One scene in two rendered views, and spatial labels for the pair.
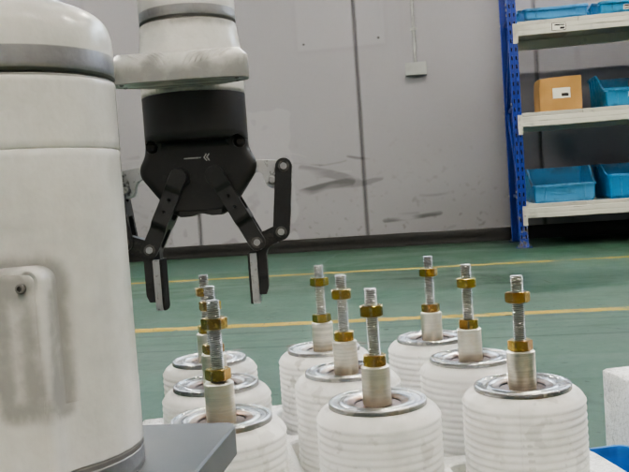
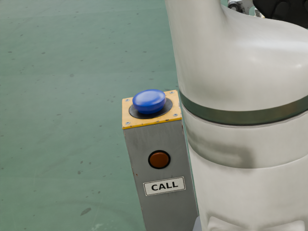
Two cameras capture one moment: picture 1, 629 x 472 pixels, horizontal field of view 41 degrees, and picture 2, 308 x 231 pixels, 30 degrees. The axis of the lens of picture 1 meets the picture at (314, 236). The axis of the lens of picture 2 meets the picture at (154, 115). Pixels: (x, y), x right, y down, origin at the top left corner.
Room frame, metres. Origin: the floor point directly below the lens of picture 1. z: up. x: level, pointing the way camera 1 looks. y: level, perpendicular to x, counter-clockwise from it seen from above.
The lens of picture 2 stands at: (0.05, 0.13, 0.65)
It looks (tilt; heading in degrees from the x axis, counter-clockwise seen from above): 30 degrees down; 12
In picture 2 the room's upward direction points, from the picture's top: 11 degrees counter-clockwise
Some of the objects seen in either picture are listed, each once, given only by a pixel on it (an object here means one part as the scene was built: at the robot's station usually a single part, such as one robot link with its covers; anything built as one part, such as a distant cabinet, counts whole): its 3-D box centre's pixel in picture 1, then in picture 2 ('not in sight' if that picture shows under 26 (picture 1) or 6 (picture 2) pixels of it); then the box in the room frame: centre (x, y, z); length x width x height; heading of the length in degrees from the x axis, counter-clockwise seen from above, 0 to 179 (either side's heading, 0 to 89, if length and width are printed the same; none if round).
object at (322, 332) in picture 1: (323, 337); not in sight; (0.87, 0.00, 0.26); 0.02 x 0.02 x 0.03
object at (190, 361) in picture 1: (209, 361); not in sight; (0.85, 0.12, 0.25); 0.08 x 0.08 x 0.01
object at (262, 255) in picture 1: (270, 258); not in sight; (0.62, 0.03, 0.37); 0.03 x 0.01 x 0.05; 90
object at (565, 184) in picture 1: (558, 184); not in sight; (5.21, -1.52, 0.36); 0.50 x 0.38 x 0.21; 172
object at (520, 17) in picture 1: (549, 17); not in sight; (5.19, -1.52, 1.38); 0.50 x 0.38 x 0.11; 172
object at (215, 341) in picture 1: (216, 350); not in sight; (0.62, 0.08, 0.30); 0.01 x 0.01 x 0.08
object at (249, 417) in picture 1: (221, 420); not in sight; (0.62, 0.08, 0.25); 0.08 x 0.08 x 0.01
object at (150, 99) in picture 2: not in sight; (149, 103); (0.64, 0.25, 0.32); 0.04 x 0.04 x 0.02
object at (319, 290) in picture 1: (320, 301); not in sight; (0.87, 0.00, 0.30); 0.01 x 0.01 x 0.08
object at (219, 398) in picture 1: (220, 403); not in sight; (0.62, 0.08, 0.26); 0.02 x 0.02 x 0.03
